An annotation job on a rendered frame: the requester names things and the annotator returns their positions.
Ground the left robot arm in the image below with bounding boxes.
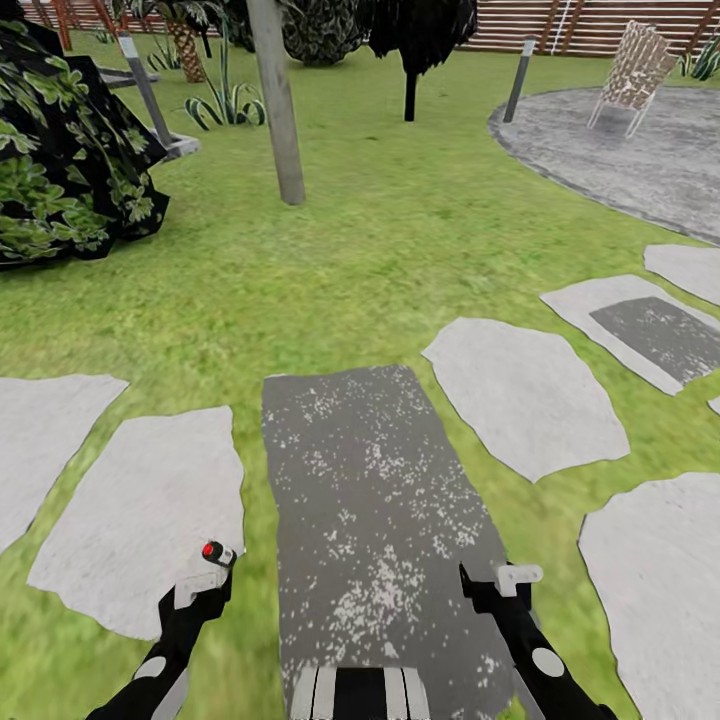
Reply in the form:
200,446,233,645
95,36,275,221
86,569,232,720

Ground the robot trunk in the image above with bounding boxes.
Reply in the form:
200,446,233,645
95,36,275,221
291,667,429,720

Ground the pesticide atomizer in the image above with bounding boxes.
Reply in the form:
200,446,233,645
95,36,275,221
202,541,238,569

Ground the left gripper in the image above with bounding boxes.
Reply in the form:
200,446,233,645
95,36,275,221
159,573,232,638

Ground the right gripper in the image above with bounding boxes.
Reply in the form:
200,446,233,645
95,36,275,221
459,566,533,633

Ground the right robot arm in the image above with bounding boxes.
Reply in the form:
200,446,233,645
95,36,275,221
459,560,617,720

